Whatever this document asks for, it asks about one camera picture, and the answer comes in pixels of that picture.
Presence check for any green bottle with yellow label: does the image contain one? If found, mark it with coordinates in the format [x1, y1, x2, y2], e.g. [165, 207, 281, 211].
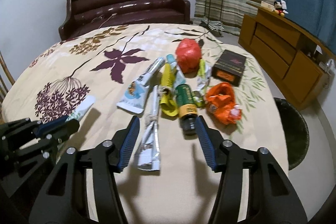
[175, 84, 198, 135]

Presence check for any white power adapter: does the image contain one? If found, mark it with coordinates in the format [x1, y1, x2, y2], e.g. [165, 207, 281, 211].
[319, 60, 335, 72]

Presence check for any black trash bin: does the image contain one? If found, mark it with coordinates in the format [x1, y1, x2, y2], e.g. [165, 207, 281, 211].
[273, 97, 310, 170]

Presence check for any white blue toothpaste tube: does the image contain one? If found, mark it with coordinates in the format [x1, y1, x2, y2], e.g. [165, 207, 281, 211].
[116, 57, 166, 115]

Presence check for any long silver foil wrapper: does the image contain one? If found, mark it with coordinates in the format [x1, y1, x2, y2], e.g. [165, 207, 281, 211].
[133, 85, 162, 170]

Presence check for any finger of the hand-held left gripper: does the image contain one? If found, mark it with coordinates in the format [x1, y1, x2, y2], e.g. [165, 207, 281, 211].
[16, 121, 80, 161]
[0, 116, 69, 146]

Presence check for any thin cord on headboard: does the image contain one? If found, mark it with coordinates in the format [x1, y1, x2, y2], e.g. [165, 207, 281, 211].
[91, 13, 117, 29]

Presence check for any brown leather headboard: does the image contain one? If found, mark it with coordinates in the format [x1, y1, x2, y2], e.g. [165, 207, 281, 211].
[58, 0, 191, 41]

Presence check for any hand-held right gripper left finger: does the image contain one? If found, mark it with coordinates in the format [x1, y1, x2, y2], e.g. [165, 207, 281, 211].
[29, 115, 141, 224]

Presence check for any white green crumpled wrapper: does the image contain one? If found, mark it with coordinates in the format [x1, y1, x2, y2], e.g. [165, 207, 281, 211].
[197, 60, 213, 92]

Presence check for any wooden cabinet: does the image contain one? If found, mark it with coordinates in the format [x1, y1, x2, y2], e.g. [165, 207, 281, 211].
[238, 2, 336, 110]

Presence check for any beige box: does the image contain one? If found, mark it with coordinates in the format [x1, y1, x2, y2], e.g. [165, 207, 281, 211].
[260, 2, 276, 12]

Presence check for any small green packet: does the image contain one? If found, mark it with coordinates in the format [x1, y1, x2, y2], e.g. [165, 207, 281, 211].
[193, 91, 206, 108]

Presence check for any orange crumpled wrapper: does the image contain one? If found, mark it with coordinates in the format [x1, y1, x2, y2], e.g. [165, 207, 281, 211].
[205, 82, 243, 125]

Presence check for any mouse plush toy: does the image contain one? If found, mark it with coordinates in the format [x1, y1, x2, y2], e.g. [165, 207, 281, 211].
[273, 0, 289, 17]

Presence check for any white squeeze tube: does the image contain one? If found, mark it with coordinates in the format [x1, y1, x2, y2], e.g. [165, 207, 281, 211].
[65, 95, 96, 123]

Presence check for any red plastic bag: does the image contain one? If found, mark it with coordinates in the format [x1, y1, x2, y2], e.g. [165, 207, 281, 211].
[175, 39, 203, 74]

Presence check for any checked cloth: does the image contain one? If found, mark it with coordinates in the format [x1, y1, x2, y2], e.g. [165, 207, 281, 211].
[200, 17, 225, 36]

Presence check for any yellow plastic wrapper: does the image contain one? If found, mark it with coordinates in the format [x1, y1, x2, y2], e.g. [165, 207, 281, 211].
[160, 63, 179, 117]

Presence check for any dark cigarette box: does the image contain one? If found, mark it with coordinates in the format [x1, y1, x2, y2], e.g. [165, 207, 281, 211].
[211, 49, 247, 87]

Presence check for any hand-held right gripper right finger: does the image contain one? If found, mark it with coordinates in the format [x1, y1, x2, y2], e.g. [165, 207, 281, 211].
[195, 115, 307, 224]

